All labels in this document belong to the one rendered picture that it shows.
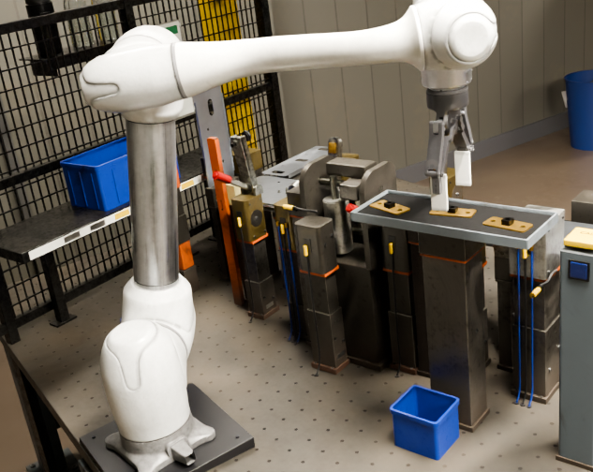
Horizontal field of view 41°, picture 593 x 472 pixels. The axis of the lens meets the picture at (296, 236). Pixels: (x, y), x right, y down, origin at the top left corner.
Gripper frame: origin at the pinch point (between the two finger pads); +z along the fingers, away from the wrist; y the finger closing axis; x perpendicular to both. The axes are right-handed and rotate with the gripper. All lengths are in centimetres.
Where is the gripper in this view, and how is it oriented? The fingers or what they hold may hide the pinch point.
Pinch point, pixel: (452, 191)
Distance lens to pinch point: 152.3
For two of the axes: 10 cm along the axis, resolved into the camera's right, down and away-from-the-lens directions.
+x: -8.7, -0.9, 4.9
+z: 1.2, 9.2, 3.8
